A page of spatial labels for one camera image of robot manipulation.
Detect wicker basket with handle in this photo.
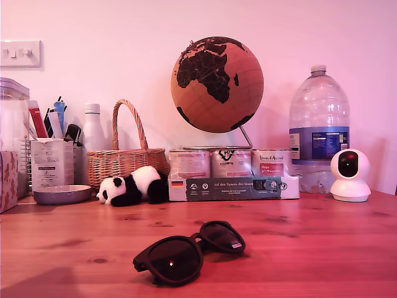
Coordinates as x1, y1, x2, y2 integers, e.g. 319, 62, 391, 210
86, 99, 171, 189

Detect flat grey game box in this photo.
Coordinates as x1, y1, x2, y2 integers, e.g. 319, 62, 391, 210
169, 176, 301, 202

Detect clear storage jar with lid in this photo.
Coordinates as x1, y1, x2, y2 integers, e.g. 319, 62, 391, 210
0, 77, 31, 199

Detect tin can with pale label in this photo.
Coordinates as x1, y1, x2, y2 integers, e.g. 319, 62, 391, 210
169, 149, 212, 179

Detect white carton pen holder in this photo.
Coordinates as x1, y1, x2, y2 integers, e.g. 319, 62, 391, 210
30, 138, 75, 191

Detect cork globe on metal stand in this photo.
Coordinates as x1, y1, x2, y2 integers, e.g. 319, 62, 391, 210
171, 36, 265, 151

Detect black sunglasses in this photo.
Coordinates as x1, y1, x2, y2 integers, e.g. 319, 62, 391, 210
132, 220, 247, 288

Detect white wall switch plate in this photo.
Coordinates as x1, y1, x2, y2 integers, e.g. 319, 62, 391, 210
0, 40, 43, 68

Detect grey shallow bowl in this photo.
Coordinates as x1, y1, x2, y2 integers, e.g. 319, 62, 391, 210
33, 184, 93, 206

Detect metal wire rack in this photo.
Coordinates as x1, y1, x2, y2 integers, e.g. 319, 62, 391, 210
23, 135, 32, 187

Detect panda plush toy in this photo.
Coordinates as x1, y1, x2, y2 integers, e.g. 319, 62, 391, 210
96, 165, 171, 208

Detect small white round camera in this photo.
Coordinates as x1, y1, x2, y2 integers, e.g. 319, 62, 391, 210
329, 148, 372, 203

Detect red and white tube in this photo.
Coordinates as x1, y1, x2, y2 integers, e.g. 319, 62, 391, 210
27, 99, 49, 138

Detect black pen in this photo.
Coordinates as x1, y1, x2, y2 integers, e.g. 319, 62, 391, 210
43, 107, 55, 138

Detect black clip object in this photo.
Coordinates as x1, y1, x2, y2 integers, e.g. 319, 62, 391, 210
64, 123, 84, 147

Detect white insulated bottle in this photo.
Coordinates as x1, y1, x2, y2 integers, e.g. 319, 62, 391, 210
82, 103, 106, 184

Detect large clear water bottle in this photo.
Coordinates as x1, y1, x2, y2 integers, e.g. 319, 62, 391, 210
288, 64, 351, 195

